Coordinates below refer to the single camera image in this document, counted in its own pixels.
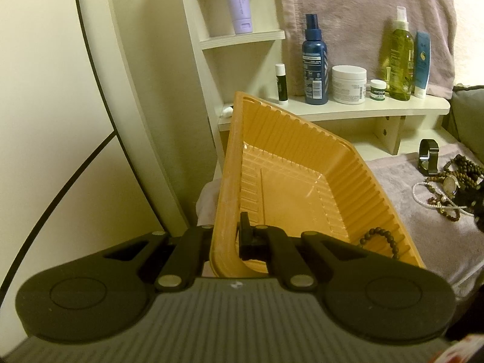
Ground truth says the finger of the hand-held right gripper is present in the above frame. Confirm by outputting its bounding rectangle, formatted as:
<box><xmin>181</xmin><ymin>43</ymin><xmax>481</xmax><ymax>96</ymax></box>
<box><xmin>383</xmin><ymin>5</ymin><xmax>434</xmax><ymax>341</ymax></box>
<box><xmin>471</xmin><ymin>195</ymin><xmax>484</xmax><ymax>233</ymax></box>

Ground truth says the red white packet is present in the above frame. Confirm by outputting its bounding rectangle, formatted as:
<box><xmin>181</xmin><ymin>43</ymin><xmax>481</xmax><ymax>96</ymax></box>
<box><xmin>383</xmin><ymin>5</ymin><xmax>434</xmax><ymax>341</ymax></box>
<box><xmin>435</xmin><ymin>335</ymin><xmax>484</xmax><ymax>363</ymax></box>

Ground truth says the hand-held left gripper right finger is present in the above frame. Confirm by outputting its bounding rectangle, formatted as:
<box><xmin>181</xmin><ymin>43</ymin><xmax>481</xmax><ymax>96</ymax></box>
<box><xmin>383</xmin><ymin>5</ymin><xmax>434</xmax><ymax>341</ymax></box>
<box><xmin>238</xmin><ymin>212</ymin><xmax>364</xmax><ymax>292</ymax></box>

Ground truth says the small white green jar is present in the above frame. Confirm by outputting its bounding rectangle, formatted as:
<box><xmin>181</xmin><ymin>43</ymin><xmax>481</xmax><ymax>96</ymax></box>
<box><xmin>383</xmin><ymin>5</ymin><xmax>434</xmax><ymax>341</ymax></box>
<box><xmin>369</xmin><ymin>79</ymin><xmax>387</xmax><ymax>101</ymax></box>

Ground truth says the grey-green cushion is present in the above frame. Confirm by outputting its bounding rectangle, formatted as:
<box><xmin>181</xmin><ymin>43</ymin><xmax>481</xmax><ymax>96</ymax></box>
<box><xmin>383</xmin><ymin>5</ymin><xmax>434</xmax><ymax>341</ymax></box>
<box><xmin>442</xmin><ymin>85</ymin><xmax>484</xmax><ymax>155</ymax></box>

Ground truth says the white pearl necklace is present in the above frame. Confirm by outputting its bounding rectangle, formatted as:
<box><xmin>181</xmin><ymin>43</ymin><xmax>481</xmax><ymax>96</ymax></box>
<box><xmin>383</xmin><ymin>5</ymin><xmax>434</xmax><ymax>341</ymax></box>
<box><xmin>412</xmin><ymin>181</ymin><xmax>479</xmax><ymax>218</ymax></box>

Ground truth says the dark bead necklace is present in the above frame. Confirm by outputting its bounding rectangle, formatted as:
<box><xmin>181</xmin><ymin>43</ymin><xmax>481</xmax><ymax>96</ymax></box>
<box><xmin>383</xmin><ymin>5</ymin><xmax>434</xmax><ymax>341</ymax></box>
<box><xmin>442</xmin><ymin>154</ymin><xmax>484</xmax><ymax>205</ymax></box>

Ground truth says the hanging pink towel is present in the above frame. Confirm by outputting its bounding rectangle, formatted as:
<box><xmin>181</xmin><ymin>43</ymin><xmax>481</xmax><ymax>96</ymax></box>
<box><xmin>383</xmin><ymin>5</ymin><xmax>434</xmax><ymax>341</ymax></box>
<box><xmin>278</xmin><ymin>0</ymin><xmax>458</xmax><ymax>101</ymax></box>

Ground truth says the orange plastic tray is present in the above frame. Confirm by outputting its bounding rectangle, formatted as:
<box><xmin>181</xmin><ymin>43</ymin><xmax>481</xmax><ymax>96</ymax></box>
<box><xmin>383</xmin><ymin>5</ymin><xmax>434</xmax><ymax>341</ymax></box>
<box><xmin>210</xmin><ymin>91</ymin><xmax>426</xmax><ymax>278</ymax></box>

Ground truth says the white shelf unit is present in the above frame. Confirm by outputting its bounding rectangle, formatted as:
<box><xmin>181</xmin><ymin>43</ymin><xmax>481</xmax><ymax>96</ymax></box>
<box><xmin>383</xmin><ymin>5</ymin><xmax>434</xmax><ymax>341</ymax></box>
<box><xmin>72</xmin><ymin>0</ymin><xmax>451</xmax><ymax>235</ymax></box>

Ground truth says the dark bead bracelet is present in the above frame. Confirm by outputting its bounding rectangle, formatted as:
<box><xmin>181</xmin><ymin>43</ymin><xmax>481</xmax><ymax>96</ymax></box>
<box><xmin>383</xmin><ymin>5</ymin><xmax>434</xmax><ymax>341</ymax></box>
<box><xmin>359</xmin><ymin>227</ymin><xmax>396</xmax><ymax>252</ymax></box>

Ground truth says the black cable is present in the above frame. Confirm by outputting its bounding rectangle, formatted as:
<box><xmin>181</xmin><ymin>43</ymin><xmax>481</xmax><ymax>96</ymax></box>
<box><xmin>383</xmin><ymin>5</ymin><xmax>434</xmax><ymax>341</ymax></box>
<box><xmin>0</xmin><ymin>130</ymin><xmax>116</xmax><ymax>286</ymax></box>

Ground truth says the flat pink towel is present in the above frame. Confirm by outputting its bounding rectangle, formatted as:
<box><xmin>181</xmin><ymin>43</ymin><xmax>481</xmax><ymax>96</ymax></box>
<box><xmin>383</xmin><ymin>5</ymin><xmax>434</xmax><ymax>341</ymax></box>
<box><xmin>195</xmin><ymin>142</ymin><xmax>484</xmax><ymax>299</ymax></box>

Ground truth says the black mesh band watch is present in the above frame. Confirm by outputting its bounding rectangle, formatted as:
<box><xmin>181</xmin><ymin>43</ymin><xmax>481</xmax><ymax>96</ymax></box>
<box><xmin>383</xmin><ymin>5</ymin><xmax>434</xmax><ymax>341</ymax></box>
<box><xmin>418</xmin><ymin>139</ymin><xmax>440</xmax><ymax>176</ymax></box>

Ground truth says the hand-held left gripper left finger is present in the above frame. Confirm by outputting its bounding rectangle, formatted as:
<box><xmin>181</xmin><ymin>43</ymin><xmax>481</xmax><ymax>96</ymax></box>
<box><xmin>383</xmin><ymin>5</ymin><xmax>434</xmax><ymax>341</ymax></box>
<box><xmin>101</xmin><ymin>225</ymin><xmax>213</xmax><ymax>292</ymax></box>

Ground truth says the yellow-green spray bottle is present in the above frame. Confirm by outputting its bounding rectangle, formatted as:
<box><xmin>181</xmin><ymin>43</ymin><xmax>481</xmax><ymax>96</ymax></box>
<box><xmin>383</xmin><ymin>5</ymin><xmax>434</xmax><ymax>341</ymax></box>
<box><xmin>380</xmin><ymin>6</ymin><xmax>414</xmax><ymax>101</ymax></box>

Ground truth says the purple tube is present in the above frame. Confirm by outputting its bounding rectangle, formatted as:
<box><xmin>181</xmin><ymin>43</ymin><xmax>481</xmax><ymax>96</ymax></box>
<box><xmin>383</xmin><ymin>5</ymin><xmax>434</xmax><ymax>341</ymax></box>
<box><xmin>219</xmin><ymin>0</ymin><xmax>253</xmax><ymax>34</ymax></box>

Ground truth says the round face wristwatch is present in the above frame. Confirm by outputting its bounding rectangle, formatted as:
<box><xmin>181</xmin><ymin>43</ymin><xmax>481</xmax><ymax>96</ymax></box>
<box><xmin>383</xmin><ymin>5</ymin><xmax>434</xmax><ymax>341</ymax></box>
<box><xmin>442</xmin><ymin>176</ymin><xmax>460</xmax><ymax>201</ymax></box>

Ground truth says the blue spray bottle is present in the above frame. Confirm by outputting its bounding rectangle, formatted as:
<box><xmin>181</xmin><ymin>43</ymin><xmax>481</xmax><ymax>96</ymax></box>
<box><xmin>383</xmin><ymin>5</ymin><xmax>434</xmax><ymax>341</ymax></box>
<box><xmin>301</xmin><ymin>13</ymin><xmax>329</xmax><ymax>105</ymax></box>

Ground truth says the white cream jar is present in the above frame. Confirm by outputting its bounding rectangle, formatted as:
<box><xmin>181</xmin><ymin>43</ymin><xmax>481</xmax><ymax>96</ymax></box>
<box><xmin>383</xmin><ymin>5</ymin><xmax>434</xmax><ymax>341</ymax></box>
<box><xmin>332</xmin><ymin>65</ymin><xmax>368</xmax><ymax>105</ymax></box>

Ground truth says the blue white tube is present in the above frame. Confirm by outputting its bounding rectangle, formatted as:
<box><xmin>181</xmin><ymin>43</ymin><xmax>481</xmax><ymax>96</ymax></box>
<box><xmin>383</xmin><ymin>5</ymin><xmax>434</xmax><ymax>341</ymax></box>
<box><xmin>413</xmin><ymin>31</ymin><xmax>432</xmax><ymax>100</ymax></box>

